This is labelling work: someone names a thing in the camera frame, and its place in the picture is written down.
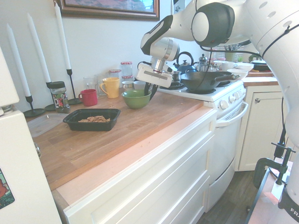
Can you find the short jar red checked lid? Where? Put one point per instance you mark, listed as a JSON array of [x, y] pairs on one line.
[[115, 74]]

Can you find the green metal clamp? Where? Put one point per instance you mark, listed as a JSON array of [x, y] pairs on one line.
[[259, 170]]

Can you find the spice jar with black lid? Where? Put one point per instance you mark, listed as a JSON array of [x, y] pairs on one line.
[[59, 98]]

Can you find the small white cup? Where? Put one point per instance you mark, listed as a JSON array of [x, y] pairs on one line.
[[127, 86]]

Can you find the brown square cereal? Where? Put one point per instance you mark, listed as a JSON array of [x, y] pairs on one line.
[[95, 119]]

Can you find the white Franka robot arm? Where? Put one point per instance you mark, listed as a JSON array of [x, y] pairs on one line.
[[268, 28]]

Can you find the white cabinet with knob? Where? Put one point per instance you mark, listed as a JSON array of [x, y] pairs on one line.
[[264, 130]]

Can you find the colourful fridge magnet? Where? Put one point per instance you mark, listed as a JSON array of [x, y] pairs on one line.
[[4, 191]]

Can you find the green utensil crock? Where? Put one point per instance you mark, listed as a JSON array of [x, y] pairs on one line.
[[229, 56]]

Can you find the clear glass mug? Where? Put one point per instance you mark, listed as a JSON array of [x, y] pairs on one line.
[[100, 84], [89, 83]]

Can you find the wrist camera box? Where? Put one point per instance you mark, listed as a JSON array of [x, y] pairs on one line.
[[168, 68]]

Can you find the white shallow bowl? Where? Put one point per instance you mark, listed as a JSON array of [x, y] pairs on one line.
[[237, 73]]

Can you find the robot mounting table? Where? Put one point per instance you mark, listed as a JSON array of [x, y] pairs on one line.
[[264, 207]]

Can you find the white deep bowl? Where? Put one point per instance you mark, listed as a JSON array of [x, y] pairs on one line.
[[245, 66]]

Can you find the white drawer cabinet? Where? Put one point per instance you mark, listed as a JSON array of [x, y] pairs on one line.
[[149, 177]]

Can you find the small green plant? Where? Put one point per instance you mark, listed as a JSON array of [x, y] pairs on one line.
[[254, 57]]

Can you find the clear plastic lid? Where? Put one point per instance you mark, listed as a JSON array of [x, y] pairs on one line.
[[44, 123]]

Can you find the blue kettle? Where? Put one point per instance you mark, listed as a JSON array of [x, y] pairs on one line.
[[185, 65]]

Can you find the white stove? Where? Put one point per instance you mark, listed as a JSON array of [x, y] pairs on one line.
[[226, 130]]

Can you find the wood framed picture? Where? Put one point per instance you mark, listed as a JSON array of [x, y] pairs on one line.
[[105, 11]]

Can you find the tall jar red checked lid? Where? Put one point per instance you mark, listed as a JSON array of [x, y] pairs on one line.
[[126, 68]]

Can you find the small steel pot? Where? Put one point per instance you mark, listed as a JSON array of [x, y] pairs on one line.
[[176, 76]]

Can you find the white mug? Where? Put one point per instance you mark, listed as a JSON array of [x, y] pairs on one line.
[[227, 66]]

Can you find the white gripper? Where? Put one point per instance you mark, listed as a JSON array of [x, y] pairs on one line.
[[153, 78]]

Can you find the yellow ceramic mug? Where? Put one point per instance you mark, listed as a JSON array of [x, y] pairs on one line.
[[112, 88]]

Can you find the green ceramic bowl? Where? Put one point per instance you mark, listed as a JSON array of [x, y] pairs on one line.
[[136, 101]]

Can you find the black plastic food container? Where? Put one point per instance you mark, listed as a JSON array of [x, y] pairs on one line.
[[93, 127]]

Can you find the white taper candle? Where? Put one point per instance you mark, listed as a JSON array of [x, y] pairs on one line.
[[38, 49], [62, 37], [18, 63]]

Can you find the glass french press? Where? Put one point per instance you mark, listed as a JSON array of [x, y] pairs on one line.
[[203, 64]]

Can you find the red enamel mug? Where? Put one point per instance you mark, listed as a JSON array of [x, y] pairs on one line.
[[90, 99]]

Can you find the black wok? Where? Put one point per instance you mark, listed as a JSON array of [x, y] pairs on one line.
[[201, 80]]

